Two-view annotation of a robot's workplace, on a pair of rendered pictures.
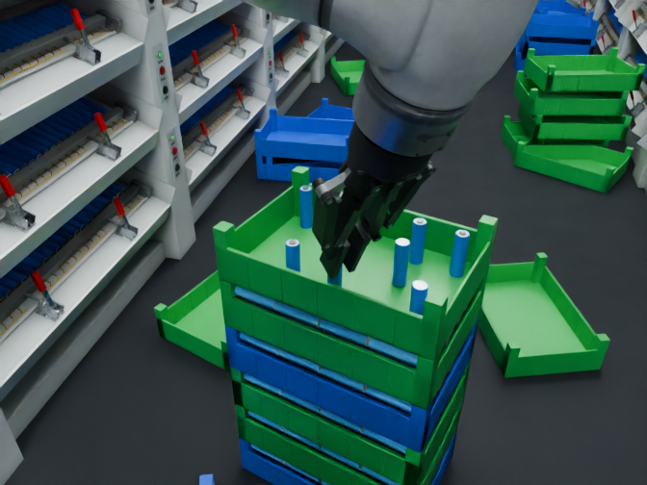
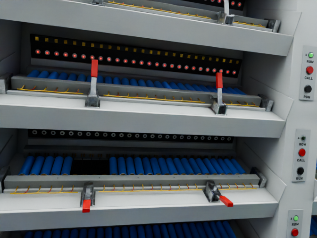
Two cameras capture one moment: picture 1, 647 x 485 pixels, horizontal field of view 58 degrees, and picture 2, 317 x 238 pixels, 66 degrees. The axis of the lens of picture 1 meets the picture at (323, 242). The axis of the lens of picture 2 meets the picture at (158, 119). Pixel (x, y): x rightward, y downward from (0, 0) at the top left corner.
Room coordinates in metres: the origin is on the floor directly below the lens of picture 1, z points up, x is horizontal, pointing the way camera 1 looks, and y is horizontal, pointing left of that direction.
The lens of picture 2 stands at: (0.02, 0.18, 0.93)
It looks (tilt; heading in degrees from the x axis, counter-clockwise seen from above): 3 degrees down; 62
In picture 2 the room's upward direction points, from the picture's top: 4 degrees clockwise
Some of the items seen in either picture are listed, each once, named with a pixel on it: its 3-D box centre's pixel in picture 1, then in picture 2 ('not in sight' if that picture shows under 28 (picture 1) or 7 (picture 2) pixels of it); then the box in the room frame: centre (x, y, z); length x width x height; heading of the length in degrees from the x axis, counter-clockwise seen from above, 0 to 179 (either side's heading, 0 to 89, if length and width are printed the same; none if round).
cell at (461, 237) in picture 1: (459, 253); not in sight; (0.62, -0.17, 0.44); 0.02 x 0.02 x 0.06
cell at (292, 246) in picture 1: (293, 263); not in sight; (0.60, 0.04, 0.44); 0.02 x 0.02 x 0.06
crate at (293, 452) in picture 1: (349, 415); not in sight; (0.63, -0.04, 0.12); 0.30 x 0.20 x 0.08; 60
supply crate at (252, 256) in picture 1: (355, 248); not in sight; (0.63, -0.04, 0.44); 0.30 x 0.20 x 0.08; 60
